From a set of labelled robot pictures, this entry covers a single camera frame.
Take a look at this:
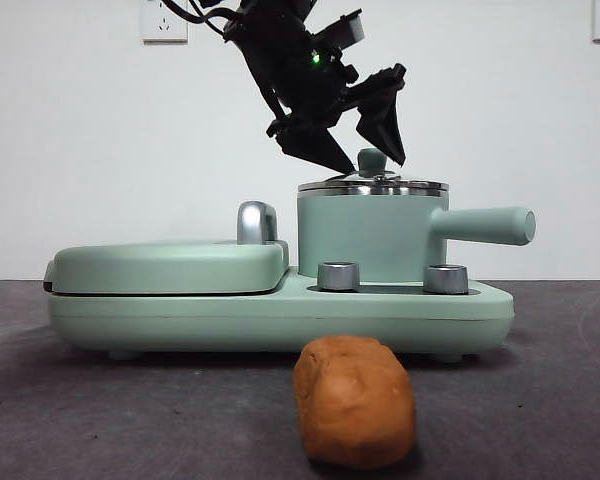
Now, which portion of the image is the mint green breakfast machine base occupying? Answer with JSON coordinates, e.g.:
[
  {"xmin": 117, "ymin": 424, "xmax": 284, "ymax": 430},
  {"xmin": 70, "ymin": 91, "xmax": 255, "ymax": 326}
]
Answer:
[{"xmin": 47, "ymin": 264, "xmax": 515, "ymax": 363}]

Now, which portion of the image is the mint green hinged grill lid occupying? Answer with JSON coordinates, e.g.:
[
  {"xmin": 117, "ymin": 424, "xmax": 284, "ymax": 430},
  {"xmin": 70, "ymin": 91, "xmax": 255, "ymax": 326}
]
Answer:
[{"xmin": 42, "ymin": 238, "xmax": 291, "ymax": 295}]

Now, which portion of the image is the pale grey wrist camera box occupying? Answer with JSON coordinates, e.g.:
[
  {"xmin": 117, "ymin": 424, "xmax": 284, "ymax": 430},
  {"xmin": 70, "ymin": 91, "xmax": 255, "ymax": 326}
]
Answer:
[{"xmin": 313, "ymin": 12, "xmax": 366, "ymax": 54}]

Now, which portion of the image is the chrome grill lid handle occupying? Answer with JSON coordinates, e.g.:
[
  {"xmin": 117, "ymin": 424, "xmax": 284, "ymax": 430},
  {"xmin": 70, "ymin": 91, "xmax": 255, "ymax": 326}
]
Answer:
[{"xmin": 236, "ymin": 200, "xmax": 281, "ymax": 246}]

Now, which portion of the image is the glass pot lid green knob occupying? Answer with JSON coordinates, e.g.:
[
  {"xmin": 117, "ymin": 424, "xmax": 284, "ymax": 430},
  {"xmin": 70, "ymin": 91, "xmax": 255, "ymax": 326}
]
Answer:
[{"xmin": 298, "ymin": 147, "xmax": 450, "ymax": 195}]

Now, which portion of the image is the mint green pot with handle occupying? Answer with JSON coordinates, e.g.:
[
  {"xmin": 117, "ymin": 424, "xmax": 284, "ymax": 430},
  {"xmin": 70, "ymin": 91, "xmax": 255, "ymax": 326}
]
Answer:
[{"xmin": 297, "ymin": 189, "xmax": 537, "ymax": 281}]

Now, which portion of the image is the brown potato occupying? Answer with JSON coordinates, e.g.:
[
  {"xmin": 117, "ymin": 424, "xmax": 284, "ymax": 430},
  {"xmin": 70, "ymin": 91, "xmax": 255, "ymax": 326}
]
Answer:
[{"xmin": 292, "ymin": 335, "xmax": 417, "ymax": 471}]

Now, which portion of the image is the silver control knob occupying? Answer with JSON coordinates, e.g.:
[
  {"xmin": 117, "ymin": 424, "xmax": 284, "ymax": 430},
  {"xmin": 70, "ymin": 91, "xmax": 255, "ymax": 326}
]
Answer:
[
  {"xmin": 423, "ymin": 264, "xmax": 470, "ymax": 295},
  {"xmin": 317, "ymin": 260, "xmax": 361, "ymax": 292}
]

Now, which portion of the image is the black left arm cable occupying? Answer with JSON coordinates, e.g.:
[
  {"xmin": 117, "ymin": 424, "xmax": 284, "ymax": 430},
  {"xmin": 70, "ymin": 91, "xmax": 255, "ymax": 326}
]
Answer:
[{"xmin": 159, "ymin": 0, "xmax": 231, "ymax": 39}]

